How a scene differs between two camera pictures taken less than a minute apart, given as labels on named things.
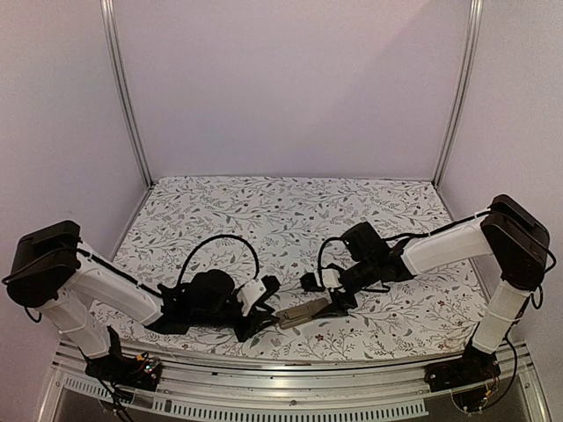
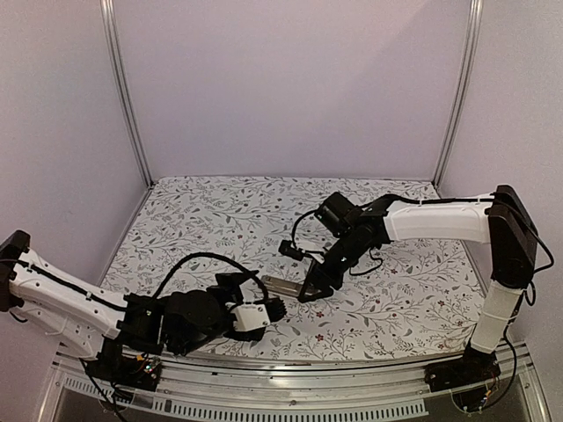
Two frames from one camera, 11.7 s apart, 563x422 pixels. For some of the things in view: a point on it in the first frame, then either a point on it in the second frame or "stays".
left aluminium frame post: x=107 y=7 stays
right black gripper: x=339 y=307 → x=315 y=275
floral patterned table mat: x=280 y=228 stays
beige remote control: x=293 y=316 → x=282 y=285
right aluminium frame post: x=475 y=24 stays
